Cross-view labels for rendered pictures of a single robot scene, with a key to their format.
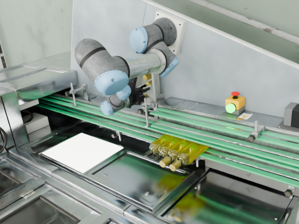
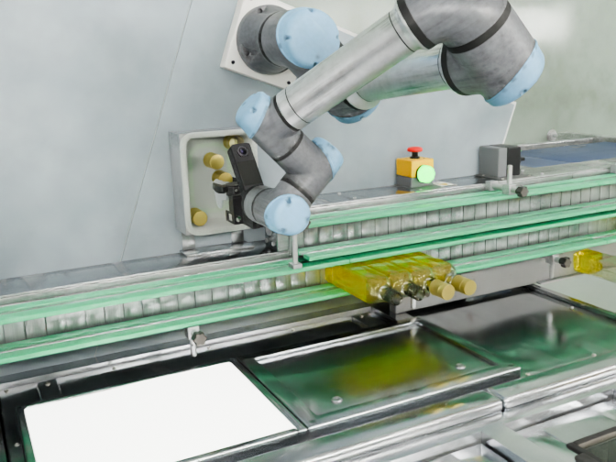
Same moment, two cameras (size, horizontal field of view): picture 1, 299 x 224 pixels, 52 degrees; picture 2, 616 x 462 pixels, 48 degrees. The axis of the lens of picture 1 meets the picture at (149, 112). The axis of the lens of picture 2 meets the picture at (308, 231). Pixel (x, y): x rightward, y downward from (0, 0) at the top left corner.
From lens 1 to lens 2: 1.68 m
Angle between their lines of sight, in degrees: 65
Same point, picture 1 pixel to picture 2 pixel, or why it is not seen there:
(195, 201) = (496, 345)
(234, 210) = (539, 324)
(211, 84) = (356, 148)
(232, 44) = not seen: hidden behind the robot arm
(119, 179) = (376, 386)
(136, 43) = (314, 43)
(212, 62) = not seen: hidden behind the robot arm
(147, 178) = (403, 358)
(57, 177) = not seen: outside the picture
